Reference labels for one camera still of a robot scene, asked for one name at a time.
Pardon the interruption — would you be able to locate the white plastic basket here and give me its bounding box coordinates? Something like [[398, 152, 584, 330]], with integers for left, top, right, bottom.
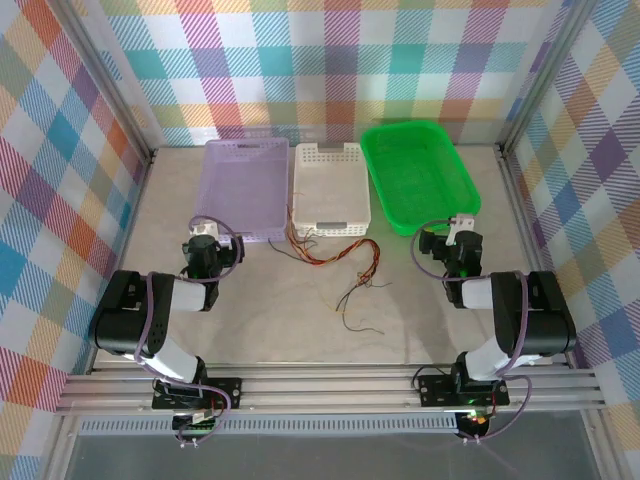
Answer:
[[291, 141, 373, 239]]

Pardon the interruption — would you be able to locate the aluminium frame post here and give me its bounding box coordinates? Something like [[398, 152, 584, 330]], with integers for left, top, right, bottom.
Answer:
[[498, 0, 604, 159], [58, 0, 156, 164]]

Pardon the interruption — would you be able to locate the aluminium side rail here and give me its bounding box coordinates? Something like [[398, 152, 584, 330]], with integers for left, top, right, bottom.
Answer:
[[495, 144, 574, 369], [87, 147, 159, 375]]

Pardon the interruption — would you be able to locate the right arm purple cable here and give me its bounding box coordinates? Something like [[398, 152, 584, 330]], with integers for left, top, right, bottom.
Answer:
[[410, 218, 532, 444]]

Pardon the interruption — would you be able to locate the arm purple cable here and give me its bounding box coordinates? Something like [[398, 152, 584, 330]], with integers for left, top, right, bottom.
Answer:
[[410, 218, 532, 444], [134, 214, 246, 449]]

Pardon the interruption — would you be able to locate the dark red wire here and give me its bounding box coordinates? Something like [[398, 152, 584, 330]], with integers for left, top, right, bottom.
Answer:
[[299, 238, 383, 281]]

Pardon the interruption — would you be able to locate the green plastic basket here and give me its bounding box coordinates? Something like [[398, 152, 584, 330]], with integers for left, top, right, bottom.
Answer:
[[360, 119, 483, 237]]

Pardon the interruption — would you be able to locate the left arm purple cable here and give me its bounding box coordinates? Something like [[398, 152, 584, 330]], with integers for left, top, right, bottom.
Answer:
[[134, 214, 246, 449]]

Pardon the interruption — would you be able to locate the purple plastic basket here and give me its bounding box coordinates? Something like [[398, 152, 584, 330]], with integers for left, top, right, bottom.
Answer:
[[192, 138, 292, 245]]

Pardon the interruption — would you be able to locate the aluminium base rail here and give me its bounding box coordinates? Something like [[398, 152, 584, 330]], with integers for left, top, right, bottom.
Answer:
[[54, 366, 607, 417]]

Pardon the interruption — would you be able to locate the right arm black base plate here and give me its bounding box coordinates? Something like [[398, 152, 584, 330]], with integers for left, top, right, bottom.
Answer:
[[417, 372, 511, 407]]

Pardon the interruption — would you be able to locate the grey slotted cable duct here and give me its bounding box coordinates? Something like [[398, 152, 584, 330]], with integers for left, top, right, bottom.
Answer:
[[78, 418, 460, 436]]

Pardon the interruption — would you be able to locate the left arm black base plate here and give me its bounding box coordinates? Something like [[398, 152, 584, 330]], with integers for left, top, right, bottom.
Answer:
[[152, 377, 244, 410]]

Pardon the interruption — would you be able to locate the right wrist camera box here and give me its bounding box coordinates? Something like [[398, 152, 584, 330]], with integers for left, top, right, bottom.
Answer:
[[446, 213, 475, 246]]

